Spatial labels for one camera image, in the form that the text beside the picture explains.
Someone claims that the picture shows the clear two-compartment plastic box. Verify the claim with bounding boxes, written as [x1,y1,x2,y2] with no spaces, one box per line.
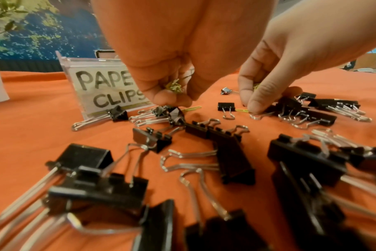
[55,50,156,121]

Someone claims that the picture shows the pile of black binder clips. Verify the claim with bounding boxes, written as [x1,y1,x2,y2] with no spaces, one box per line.
[0,87,376,251]

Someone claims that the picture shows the blue patterned backdrop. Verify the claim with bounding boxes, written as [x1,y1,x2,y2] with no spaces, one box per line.
[0,0,114,60]

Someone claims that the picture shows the person's left hand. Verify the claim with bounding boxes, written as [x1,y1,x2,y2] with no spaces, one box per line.
[90,0,280,108]

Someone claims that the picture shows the background cardboard boxes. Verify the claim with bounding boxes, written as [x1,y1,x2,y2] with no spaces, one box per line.
[338,50,376,74]

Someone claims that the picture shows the person's right hand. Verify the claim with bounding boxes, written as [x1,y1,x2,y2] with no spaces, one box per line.
[237,0,376,115]

